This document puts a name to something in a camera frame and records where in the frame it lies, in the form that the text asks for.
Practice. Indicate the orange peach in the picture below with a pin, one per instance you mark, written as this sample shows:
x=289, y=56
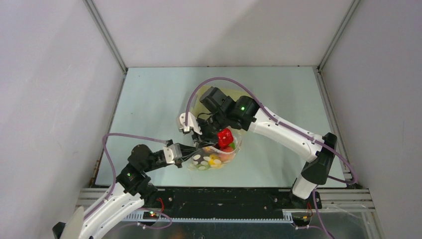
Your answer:
x=227, y=154

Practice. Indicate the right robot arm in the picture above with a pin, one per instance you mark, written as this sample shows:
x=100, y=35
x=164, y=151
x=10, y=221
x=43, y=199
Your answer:
x=315, y=149

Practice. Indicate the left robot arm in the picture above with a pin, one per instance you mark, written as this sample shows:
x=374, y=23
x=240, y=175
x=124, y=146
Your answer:
x=131, y=190

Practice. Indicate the red bell pepper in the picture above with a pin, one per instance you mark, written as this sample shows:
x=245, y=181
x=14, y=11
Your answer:
x=225, y=138

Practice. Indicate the clear zip top bag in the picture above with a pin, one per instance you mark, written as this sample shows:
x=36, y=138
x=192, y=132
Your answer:
x=216, y=152

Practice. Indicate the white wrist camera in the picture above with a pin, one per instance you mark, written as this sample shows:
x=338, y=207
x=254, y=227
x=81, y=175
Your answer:
x=188, y=123
x=172, y=152

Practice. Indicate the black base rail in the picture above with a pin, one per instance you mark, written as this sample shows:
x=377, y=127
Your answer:
x=225, y=203

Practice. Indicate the cream perforated plastic basket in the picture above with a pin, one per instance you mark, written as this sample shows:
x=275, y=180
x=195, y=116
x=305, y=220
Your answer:
x=227, y=92

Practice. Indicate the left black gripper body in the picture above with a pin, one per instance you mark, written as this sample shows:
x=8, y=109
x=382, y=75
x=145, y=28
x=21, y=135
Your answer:
x=178, y=161

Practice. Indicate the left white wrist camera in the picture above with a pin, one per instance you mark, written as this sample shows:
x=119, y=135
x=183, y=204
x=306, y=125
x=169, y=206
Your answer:
x=172, y=152

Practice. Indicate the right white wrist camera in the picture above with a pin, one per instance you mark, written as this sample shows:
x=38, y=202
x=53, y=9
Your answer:
x=188, y=123

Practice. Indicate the small circuit board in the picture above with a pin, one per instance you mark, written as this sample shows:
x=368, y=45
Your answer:
x=150, y=215

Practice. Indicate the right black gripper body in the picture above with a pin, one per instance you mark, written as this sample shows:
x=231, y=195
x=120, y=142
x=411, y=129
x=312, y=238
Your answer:
x=204, y=124

